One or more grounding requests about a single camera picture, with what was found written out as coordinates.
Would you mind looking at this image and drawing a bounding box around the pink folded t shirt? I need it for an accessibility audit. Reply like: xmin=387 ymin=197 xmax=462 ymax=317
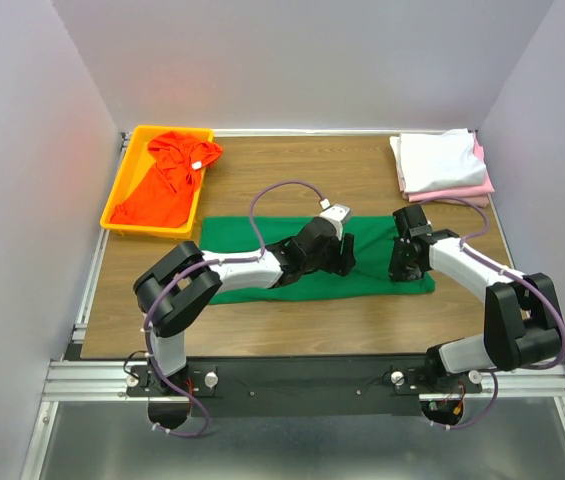
xmin=394 ymin=133 xmax=494 ymax=208

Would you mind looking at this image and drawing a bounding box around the yellow plastic bin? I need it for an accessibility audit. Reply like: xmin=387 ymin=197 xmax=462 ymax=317
xmin=100 ymin=125 xmax=214 ymax=240

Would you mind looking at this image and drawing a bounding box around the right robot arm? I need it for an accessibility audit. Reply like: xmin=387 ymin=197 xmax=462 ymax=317
xmin=388 ymin=205 xmax=565 ymax=392

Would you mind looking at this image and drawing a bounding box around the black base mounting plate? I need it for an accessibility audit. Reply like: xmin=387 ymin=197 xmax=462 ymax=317
xmin=64 ymin=344 xmax=498 ymax=419

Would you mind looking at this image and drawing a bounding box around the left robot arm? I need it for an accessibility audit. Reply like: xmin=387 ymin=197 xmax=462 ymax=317
xmin=133 ymin=214 xmax=356 ymax=395

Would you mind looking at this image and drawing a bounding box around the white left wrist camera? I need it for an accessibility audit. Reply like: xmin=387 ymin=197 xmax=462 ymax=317
xmin=319 ymin=204 xmax=352 ymax=238

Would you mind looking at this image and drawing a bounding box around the white folded t shirt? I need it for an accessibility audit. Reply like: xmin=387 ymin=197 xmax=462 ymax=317
xmin=389 ymin=128 xmax=488 ymax=195

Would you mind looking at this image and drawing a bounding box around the green t shirt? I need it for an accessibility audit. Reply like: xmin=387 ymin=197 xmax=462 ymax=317
xmin=199 ymin=216 xmax=436 ymax=305

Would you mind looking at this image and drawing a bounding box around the orange t shirt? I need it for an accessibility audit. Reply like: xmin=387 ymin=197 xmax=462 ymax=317
xmin=111 ymin=131 xmax=223 ymax=228

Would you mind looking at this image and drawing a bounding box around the aluminium frame rail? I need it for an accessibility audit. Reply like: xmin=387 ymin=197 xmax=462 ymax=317
xmin=41 ymin=132 xmax=136 ymax=401

